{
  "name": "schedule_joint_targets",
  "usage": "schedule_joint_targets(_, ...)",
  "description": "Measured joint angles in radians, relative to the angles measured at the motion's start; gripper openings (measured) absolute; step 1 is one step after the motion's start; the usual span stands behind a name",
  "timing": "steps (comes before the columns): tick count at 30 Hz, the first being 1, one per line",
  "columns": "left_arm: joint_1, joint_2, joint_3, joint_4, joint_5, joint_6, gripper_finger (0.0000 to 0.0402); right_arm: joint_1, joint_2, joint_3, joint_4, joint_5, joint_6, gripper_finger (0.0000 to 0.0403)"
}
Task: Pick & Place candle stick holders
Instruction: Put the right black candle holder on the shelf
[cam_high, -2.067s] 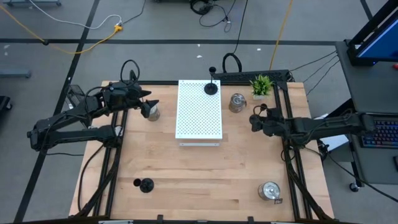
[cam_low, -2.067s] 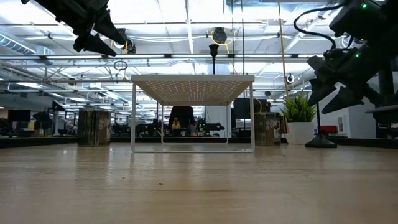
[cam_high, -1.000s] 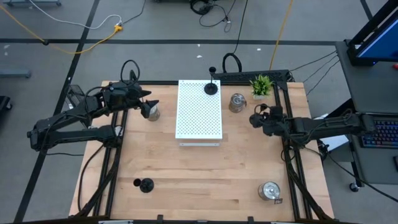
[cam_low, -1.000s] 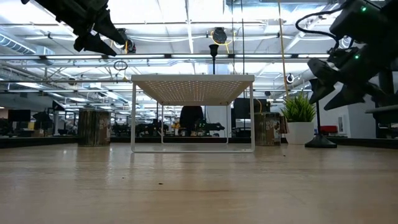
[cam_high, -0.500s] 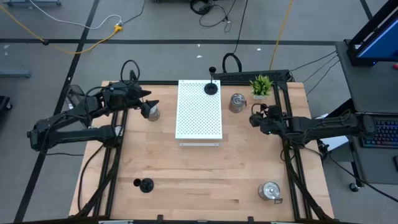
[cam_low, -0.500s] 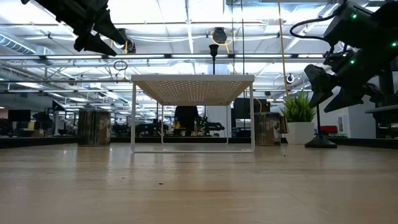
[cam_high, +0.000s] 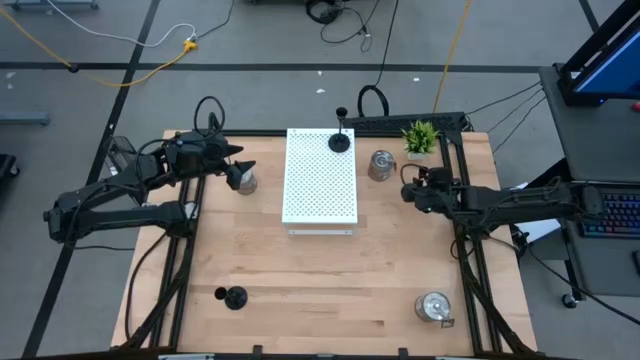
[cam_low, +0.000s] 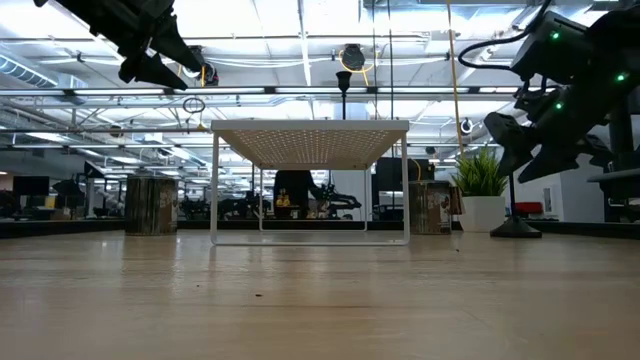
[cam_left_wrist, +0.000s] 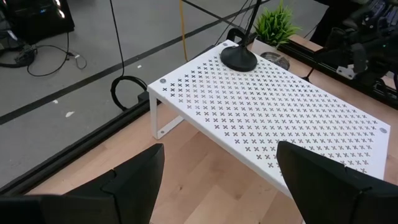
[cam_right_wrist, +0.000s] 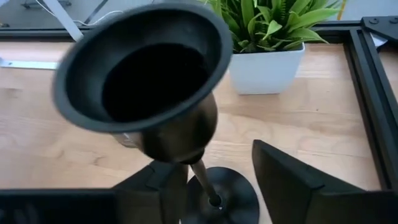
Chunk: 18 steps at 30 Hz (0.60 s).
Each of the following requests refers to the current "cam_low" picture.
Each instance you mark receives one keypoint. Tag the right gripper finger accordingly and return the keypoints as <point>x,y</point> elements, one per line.
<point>555,161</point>
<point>515,137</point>

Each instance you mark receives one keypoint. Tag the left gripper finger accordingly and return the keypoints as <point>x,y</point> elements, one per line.
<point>172,45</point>
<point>150,72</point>

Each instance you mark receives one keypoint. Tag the black candlestick holder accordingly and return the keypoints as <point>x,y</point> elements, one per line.
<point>515,229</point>
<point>343,79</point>

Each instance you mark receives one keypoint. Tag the silver tin can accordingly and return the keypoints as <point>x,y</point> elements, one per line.
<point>150,205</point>
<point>430,207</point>

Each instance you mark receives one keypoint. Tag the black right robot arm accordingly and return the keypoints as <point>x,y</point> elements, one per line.
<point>615,45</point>

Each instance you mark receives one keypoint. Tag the red box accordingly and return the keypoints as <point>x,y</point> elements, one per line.
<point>529,207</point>

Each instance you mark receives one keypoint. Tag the black computer monitor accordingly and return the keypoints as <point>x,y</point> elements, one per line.
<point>621,145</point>

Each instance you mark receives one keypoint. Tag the gray computer desk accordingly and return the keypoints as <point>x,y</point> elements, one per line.
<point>620,182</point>

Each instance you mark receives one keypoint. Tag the green plant in white pot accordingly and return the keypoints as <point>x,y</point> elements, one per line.
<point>481,215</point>

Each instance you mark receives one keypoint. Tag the black background screen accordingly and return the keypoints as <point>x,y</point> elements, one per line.
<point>395,175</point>

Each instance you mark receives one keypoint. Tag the white perforated metal shelf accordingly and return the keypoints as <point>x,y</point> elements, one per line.
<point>310,125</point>

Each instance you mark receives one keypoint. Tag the small background monitor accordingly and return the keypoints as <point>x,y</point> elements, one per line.
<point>30,185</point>

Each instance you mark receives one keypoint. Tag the black aluminium table frame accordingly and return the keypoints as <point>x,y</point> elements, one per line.
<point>60,229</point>

